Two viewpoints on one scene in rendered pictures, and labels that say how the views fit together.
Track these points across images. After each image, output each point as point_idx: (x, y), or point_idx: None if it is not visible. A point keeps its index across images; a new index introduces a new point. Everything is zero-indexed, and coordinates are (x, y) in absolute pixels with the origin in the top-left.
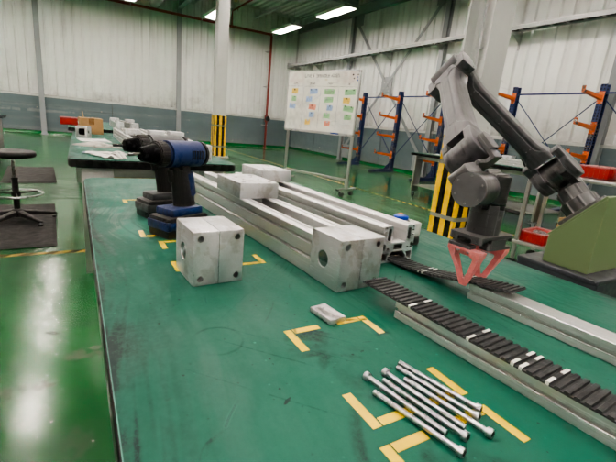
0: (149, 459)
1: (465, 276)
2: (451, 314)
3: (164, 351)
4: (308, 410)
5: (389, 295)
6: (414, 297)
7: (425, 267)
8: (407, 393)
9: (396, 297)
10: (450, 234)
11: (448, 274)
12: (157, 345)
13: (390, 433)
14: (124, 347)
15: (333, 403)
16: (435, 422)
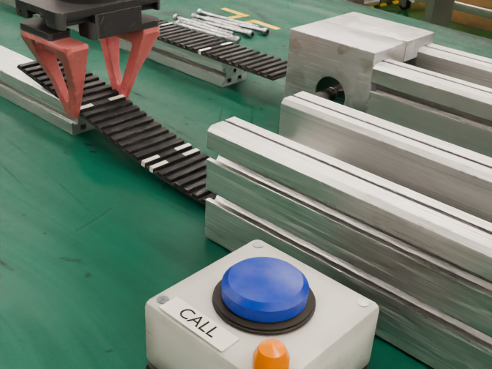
0: (364, 9)
1: (120, 77)
2: (179, 38)
3: (435, 36)
4: (299, 23)
5: (259, 53)
6: (222, 51)
7: (173, 167)
8: (232, 25)
9: (249, 48)
10: (159, 4)
11: (130, 131)
12: (447, 39)
13: (243, 19)
14: (466, 36)
15: (285, 25)
16: (213, 17)
